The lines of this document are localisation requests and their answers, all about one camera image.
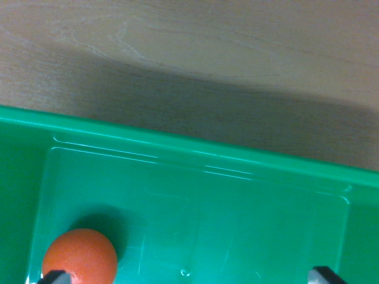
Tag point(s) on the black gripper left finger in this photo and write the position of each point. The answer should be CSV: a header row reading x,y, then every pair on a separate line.
x,y
54,278

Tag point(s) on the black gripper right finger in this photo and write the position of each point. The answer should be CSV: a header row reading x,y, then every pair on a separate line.
x,y
322,276

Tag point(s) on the orange fruit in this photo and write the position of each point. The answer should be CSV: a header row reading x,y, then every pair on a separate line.
x,y
81,254

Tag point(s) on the green plastic bin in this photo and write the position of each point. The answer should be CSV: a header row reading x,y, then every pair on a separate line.
x,y
207,213

